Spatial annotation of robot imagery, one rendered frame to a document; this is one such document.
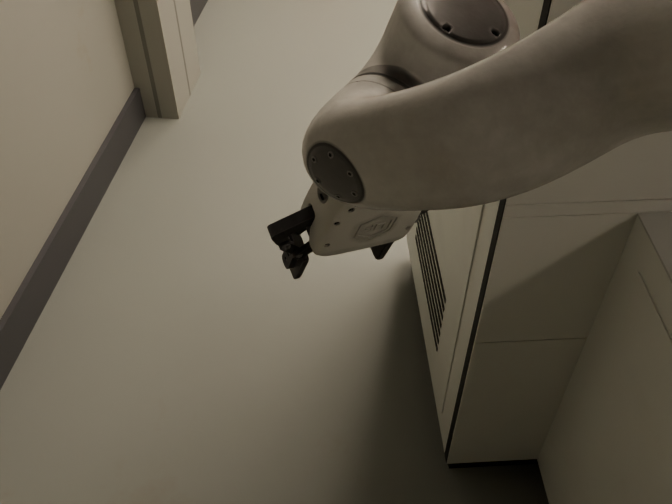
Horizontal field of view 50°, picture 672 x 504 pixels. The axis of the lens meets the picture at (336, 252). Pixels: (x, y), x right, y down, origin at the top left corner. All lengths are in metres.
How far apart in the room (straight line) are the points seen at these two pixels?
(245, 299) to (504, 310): 0.97
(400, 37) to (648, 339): 0.75
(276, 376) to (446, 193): 1.48
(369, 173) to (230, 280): 1.66
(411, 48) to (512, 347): 0.92
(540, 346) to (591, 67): 0.97
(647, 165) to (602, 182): 0.06
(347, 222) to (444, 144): 0.22
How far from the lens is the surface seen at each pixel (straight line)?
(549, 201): 1.08
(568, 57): 0.41
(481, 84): 0.40
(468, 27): 0.48
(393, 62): 0.49
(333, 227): 0.61
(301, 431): 1.78
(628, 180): 1.09
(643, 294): 1.14
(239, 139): 2.57
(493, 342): 1.31
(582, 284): 1.24
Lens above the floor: 1.54
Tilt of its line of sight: 46 degrees down
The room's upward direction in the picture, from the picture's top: straight up
